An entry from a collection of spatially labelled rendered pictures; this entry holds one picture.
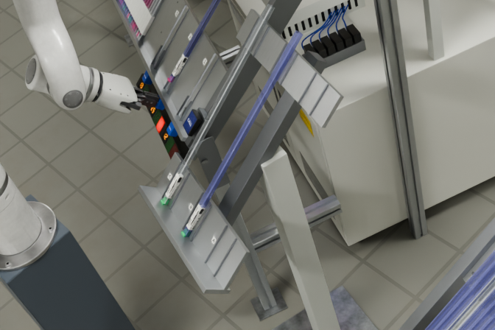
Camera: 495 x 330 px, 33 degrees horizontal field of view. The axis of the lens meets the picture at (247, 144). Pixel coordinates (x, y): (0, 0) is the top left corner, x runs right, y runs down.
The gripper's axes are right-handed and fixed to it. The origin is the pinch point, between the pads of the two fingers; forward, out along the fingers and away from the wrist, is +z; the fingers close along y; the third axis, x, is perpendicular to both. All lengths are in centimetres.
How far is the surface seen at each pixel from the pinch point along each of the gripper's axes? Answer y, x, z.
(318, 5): -13, 34, 41
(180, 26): -9.4, 17.3, 3.6
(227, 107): 21.0, 15.3, 6.6
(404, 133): 25, 23, 57
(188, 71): 3.8, 12.8, 3.6
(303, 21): -10.0, 29.1, 37.0
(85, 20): -148, -58, 45
